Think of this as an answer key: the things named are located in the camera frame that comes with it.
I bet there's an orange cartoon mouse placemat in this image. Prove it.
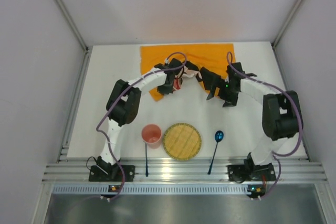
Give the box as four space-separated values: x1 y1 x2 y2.
140 44 234 101

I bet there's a pink plastic cup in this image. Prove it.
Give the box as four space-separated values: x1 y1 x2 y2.
141 124 162 149

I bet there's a blue metallic fork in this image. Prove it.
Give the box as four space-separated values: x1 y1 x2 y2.
145 143 149 177

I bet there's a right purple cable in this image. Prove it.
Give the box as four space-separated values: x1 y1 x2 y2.
226 51 303 200

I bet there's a blue metallic spoon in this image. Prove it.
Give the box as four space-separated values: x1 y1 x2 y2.
207 130 224 175

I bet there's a slotted grey cable duct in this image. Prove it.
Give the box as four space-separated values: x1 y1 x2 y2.
52 184 266 196

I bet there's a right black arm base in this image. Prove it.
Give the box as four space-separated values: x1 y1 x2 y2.
227 164 276 184

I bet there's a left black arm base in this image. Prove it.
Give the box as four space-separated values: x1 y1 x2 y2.
88 156 135 182

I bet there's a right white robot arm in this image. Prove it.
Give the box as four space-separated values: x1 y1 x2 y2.
197 62 303 171

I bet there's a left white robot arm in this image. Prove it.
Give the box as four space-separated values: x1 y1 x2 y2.
96 58 187 166

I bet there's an aluminium front rail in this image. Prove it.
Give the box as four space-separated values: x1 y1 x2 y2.
42 158 328 184

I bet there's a round woven bamboo plate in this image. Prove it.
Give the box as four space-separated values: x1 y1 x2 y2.
162 123 202 161

